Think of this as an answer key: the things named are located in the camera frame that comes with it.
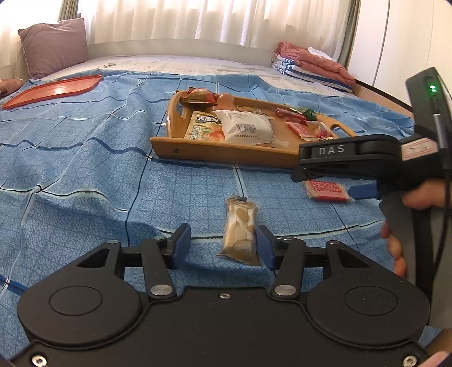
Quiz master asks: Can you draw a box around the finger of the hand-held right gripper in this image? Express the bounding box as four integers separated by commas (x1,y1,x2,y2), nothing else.
348,183,383,201
291,164,381,184

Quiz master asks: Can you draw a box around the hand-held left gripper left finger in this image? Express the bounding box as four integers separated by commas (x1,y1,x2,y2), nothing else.
76,223,192,300

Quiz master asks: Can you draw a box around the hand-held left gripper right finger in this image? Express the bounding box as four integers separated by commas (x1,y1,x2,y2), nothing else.
255,224,373,300

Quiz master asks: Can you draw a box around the clear packet with tan snack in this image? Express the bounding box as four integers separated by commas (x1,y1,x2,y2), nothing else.
216,196,261,266

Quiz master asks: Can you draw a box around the white packet with barcode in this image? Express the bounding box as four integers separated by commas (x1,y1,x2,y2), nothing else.
211,109,275,145

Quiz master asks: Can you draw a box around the brown seed kernel packet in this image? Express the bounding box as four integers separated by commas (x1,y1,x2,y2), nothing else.
236,105,270,115

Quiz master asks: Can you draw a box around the wooden tray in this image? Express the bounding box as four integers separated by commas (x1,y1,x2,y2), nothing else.
150,90,358,167

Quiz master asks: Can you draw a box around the pink jelly cup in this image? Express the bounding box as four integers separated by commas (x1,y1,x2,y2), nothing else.
216,93,236,114

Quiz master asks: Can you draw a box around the gold green snack packet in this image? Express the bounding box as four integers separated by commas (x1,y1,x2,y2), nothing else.
184,111,227,142

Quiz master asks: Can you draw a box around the red gold nut packet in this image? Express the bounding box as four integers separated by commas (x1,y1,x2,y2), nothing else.
181,88,218,107

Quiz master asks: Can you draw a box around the person's right hand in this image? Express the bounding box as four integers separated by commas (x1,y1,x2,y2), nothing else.
381,179,448,279

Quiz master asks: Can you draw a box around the folded blue striped blanket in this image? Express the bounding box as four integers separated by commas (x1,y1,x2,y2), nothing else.
271,56,354,94

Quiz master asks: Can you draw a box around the folded salmon blanket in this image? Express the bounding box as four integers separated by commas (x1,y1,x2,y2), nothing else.
275,41,356,86

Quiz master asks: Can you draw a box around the white wardrobe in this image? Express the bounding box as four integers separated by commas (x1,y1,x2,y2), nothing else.
352,0,452,108

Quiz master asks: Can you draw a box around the folded white cloth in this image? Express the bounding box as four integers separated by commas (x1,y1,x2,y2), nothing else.
307,46,334,59

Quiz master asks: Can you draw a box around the blue checked bedsheet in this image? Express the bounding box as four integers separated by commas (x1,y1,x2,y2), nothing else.
0,68,436,334

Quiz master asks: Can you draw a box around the grey green curtain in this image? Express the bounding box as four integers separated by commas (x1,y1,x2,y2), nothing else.
57,0,88,21
333,0,361,72

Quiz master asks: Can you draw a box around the white patterned mattress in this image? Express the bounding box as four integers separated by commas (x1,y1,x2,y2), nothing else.
52,54,284,79

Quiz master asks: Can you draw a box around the white sheer curtain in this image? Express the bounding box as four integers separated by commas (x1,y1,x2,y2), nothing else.
0,0,354,67

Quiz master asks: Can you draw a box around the white bed headboard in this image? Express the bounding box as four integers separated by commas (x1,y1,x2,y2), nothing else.
86,38,280,66

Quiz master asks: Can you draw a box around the red plastic tray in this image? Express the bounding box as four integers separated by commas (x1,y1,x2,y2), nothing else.
2,74,104,110

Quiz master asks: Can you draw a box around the brown soft object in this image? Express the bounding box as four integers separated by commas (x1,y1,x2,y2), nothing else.
0,78,24,94

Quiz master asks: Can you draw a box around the purple pillow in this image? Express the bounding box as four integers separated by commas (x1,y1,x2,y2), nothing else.
18,18,89,80

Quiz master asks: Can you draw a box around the wooden bed frame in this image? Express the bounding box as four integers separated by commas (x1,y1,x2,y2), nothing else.
352,79,414,118

